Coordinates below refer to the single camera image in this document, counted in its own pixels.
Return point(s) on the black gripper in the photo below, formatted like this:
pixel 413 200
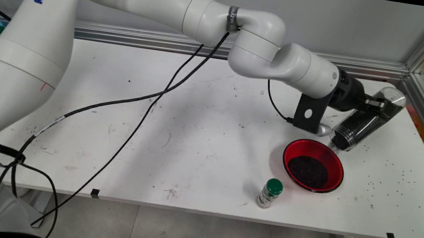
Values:
pixel 348 94

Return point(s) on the clear plastic jar black seeds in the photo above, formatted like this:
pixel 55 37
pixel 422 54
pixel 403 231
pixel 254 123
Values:
pixel 358 128

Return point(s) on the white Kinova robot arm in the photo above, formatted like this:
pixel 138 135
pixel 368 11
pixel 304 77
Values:
pixel 18 69

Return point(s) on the red bowl black rim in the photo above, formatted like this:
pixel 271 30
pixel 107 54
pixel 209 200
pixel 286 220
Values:
pixel 326 152

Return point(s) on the black seed pile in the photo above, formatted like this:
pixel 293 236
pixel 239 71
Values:
pixel 307 172

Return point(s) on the spice bottle green cap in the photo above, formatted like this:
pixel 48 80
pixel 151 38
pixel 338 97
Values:
pixel 267 196

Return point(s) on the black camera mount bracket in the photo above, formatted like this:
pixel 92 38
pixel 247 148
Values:
pixel 314 104

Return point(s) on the long aluminium frame rail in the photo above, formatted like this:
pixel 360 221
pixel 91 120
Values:
pixel 144 38

